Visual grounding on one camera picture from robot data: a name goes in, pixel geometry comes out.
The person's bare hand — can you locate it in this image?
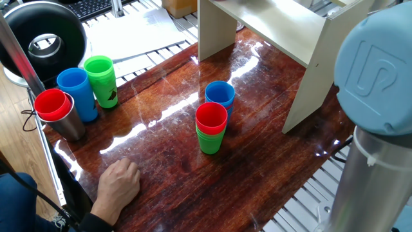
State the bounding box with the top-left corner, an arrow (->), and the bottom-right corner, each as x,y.
89,157 -> 142,226

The green cup with black logo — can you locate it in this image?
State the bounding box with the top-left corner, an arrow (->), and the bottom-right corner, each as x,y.
196,124 -> 227,155

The red plastic cup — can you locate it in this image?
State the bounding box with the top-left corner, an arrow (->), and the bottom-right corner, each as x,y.
33,88 -> 72,122
195,102 -> 229,136

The blue plastic cup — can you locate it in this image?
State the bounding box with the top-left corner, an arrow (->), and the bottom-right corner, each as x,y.
205,80 -> 236,109
56,67 -> 99,123

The light wooden shelf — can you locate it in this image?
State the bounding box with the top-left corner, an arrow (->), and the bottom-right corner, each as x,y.
197,0 -> 376,135

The stainless steel cup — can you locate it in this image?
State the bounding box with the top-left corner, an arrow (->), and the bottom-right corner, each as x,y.
38,92 -> 87,142

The left green plastic cup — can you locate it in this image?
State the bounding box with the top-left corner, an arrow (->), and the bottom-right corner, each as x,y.
83,55 -> 119,110

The white paper sheet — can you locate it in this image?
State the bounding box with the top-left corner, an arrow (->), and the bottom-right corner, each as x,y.
82,8 -> 187,64

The silver metal pole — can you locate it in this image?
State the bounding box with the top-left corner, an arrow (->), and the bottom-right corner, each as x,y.
111,0 -> 125,19

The black keyboard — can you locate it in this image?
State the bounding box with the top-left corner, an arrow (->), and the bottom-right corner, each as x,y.
66,0 -> 136,22

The brown cardboard box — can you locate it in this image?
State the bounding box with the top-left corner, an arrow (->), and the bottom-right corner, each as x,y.
160,0 -> 198,19

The aluminium frame post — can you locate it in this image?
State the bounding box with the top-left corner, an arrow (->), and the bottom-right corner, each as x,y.
0,12 -> 46,97

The black ring lamp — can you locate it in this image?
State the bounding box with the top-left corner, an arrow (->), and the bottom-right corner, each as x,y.
0,1 -> 88,88

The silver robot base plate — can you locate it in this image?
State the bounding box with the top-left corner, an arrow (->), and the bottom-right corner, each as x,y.
317,201 -> 336,232

